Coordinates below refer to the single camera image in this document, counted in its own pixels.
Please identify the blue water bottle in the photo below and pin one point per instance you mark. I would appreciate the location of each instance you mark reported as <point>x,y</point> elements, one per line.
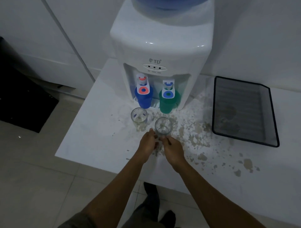
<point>168,3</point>

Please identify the person's right thumb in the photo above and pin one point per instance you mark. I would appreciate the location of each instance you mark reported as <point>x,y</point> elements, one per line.
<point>168,140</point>

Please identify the person's right hand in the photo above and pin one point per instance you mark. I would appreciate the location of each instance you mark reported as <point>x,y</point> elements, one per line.
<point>175,153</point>

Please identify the person's right forearm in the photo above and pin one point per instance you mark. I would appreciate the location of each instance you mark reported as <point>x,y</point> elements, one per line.
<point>209,199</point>

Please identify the white water dispenser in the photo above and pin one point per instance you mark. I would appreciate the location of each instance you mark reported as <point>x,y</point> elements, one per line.
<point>162,42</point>

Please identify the white cabinet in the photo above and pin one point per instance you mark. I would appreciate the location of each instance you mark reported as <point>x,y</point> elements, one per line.
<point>47,40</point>

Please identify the black mesh tray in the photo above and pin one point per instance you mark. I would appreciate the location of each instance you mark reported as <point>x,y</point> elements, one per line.
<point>243,110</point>

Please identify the blue plastic cup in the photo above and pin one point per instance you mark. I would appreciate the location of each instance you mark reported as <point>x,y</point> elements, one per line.
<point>144,99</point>

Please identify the black floor mat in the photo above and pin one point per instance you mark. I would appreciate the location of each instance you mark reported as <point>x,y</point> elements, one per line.
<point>22,98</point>

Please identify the grey trousers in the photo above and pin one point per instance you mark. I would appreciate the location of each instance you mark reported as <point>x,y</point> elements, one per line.
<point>144,213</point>

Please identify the red dispenser tap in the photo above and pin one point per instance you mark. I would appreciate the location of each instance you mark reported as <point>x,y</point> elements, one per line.
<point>143,85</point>

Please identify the black shoe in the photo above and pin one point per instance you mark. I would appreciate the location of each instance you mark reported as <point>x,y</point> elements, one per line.
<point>151,190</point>
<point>168,219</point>

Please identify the person's left forearm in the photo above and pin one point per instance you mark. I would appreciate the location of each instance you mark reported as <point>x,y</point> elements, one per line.
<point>117,192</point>

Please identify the clear glass mug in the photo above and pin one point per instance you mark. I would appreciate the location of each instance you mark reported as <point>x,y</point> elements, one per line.
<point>163,128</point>
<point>139,118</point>

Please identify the person's left thumb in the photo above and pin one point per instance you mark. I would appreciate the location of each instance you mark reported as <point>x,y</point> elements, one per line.
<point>152,132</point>

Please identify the grey shirt sleeve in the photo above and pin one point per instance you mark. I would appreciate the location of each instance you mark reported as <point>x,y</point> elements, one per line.
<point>75,222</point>

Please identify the person's left hand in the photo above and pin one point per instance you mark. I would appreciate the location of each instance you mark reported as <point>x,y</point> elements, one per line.
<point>147,146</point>

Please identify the blue dispenser tap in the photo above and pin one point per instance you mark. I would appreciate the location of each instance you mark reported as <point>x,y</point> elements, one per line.
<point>168,89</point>

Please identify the green plastic cup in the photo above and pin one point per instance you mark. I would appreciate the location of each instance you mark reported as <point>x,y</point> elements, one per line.
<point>169,104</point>

